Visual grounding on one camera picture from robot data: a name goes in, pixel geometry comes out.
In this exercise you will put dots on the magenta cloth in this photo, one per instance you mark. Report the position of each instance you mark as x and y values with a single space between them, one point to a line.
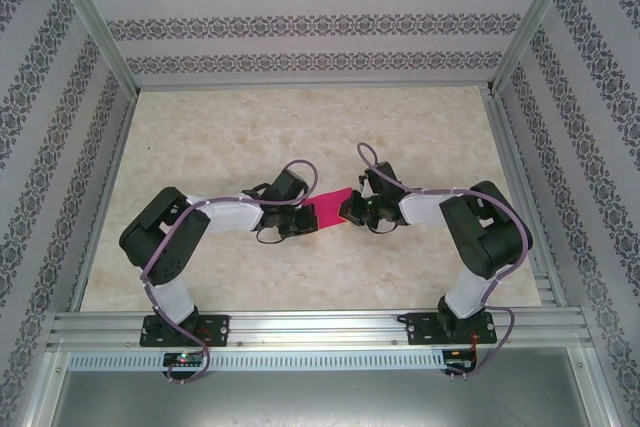
327 209

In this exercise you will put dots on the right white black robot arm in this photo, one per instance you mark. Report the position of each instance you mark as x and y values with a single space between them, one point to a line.
467 292

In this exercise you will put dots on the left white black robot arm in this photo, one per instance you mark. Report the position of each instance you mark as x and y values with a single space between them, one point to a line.
177 299

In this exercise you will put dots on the grey sheet metal panel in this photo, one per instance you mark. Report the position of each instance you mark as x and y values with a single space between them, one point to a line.
320 402

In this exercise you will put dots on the aluminium mounting rail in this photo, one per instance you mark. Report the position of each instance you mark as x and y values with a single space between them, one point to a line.
310 329

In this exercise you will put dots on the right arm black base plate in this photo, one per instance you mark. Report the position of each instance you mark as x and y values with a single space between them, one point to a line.
420 332

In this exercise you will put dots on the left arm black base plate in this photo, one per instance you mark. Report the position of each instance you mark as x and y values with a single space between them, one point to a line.
217 329

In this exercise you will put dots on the aluminium rear frame beam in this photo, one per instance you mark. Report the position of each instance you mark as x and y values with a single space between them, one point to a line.
315 84

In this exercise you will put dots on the aluminium frame post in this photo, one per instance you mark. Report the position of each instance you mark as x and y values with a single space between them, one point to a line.
95 22
531 22

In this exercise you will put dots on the aluminium frame bar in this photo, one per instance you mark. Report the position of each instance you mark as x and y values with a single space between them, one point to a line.
47 387
597 387

